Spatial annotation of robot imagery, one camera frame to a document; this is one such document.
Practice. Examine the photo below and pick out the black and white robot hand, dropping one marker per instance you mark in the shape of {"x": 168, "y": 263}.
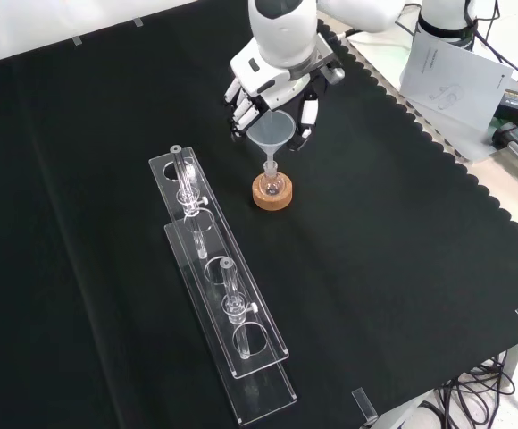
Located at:
{"x": 263, "y": 80}

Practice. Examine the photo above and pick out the clear plastic funnel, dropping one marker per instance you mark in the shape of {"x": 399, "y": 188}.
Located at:
{"x": 271, "y": 132}

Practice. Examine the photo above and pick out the small glass round-bottom flask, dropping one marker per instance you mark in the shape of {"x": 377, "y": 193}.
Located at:
{"x": 270, "y": 183}

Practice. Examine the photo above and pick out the clear acrylic funnel stand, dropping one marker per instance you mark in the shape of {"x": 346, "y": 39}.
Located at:
{"x": 223, "y": 313}

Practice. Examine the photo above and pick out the pale board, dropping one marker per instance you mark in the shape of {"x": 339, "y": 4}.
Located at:
{"x": 375, "y": 49}

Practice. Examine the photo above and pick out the white paper booklet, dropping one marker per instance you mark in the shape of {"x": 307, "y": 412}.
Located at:
{"x": 455, "y": 85}

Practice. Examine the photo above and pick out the black cloth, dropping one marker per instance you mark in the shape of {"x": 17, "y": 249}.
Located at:
{"x": 375, "y": 246}

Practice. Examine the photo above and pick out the grey table leg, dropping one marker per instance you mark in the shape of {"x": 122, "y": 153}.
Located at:
{"x": 515, "y": 359}

